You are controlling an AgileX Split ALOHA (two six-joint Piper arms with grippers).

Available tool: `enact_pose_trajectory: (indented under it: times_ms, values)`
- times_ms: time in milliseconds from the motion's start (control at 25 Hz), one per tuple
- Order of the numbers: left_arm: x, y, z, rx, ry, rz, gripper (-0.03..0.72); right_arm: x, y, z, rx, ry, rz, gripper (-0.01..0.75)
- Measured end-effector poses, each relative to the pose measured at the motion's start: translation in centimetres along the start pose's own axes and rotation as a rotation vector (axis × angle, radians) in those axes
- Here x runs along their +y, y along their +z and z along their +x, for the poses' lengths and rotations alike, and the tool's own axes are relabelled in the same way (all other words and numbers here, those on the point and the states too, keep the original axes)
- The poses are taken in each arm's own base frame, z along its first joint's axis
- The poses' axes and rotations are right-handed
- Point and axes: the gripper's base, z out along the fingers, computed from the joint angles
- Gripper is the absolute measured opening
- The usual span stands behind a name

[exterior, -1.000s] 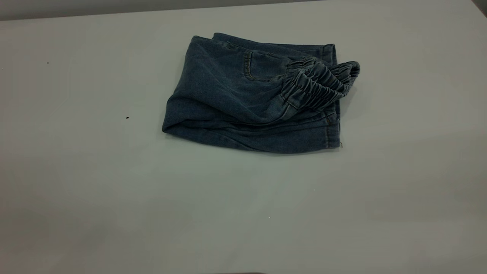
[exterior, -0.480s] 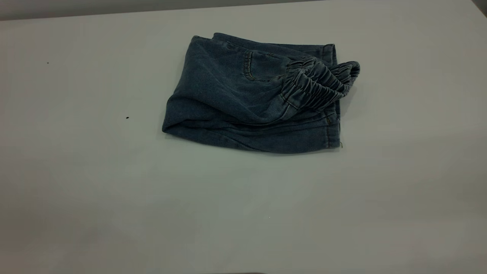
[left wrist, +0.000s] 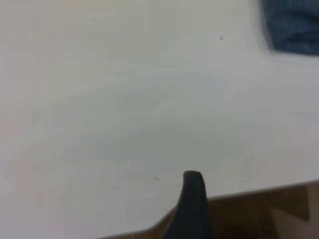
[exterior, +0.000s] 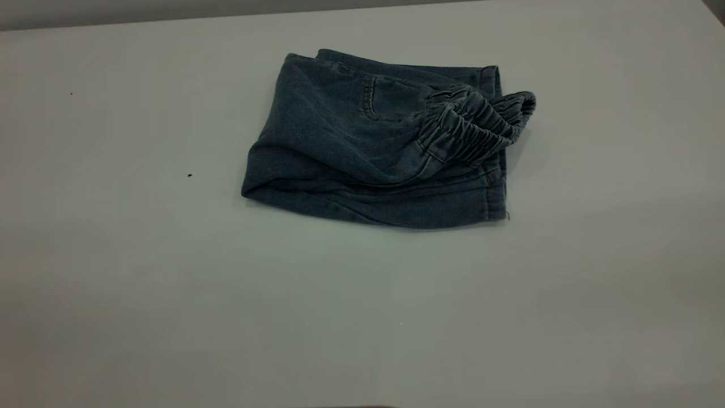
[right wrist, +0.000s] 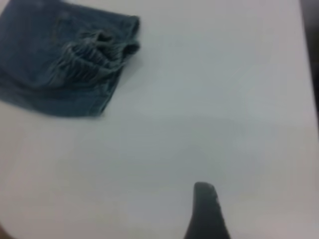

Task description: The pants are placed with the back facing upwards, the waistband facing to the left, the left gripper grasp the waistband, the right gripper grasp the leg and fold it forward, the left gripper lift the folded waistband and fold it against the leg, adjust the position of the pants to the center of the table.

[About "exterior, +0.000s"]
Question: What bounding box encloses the blue denim shorts basketball print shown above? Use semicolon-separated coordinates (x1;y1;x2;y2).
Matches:
241;49;536;230

